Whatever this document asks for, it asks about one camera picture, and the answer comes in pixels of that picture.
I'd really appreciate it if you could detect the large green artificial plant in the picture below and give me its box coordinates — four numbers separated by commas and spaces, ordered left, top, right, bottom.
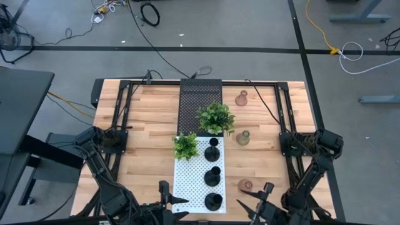
196, 101, 236, 137

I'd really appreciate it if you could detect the grey desk foot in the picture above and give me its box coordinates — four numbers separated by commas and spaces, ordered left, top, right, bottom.
359, 95, 400, 104
329, 0, 391, 23

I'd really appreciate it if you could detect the black candle stick holder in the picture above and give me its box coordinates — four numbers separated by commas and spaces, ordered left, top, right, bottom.
203, 166, 222, 188
204, 137, 221, 163
204, 192, 224, 212

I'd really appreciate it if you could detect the small green artificial plant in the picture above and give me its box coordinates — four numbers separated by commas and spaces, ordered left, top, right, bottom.
171, 132, 200, 162

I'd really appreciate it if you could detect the yellow extension cord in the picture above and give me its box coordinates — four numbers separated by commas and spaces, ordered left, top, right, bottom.
305, 0, 341, 56

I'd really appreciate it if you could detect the black cable coil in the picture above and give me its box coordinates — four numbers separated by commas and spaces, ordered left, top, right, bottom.
139, 1, 161, 28

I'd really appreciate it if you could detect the grey cable loop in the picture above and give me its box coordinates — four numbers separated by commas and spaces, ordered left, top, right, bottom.
190, 65, 213, 79

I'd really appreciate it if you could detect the black floor fan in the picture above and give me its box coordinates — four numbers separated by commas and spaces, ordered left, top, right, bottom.
0, 2, 35, 65

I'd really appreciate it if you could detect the black office desk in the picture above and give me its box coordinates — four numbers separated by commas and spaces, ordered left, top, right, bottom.
0, 67, 84, 219

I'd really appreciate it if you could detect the thin black floor cable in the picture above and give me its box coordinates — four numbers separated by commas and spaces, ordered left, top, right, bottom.
32, 21, 94, 47

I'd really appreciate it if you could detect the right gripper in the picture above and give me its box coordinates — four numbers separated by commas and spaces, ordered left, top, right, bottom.
236, 182, 289, 225

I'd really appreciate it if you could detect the white floor cable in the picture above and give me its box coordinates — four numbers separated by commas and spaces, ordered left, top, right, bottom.
338, 41, 400, 75

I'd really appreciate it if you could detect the black cable tangle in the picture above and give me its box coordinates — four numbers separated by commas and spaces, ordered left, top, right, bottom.
379, 27, 400, 53

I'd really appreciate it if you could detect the black perforated metal shelf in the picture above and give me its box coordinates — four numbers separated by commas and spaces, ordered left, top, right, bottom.
177, 78, 223, 138

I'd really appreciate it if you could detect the pink glass jug vase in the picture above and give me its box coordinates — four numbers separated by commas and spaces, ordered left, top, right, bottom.
234, 89, 249, 107

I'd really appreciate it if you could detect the olive glass vase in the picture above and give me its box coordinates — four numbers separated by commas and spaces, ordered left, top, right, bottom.
236, 129, 251, 147

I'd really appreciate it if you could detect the yellow white cable bundle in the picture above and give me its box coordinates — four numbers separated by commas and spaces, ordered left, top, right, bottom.
93, 0, 128, 15

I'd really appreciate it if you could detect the yellow orange cable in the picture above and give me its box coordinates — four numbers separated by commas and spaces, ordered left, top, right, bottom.
46, 90, 95, 119

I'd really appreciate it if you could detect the pink round glass vase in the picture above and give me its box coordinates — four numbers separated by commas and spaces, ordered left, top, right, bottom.
237, 178, 254, 193

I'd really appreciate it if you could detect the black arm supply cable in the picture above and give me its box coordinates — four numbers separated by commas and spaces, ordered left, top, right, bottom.
244, 79, 293, 135

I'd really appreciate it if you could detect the white perforated metal shelf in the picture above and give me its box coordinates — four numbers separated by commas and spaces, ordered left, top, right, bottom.
171, 136, 227, 214

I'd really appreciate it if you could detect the long black floor cable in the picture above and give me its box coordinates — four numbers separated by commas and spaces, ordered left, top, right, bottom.
127, 0, 191, 79

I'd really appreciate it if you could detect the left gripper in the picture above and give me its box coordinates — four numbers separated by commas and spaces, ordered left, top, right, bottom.
145, 180, 190, 225

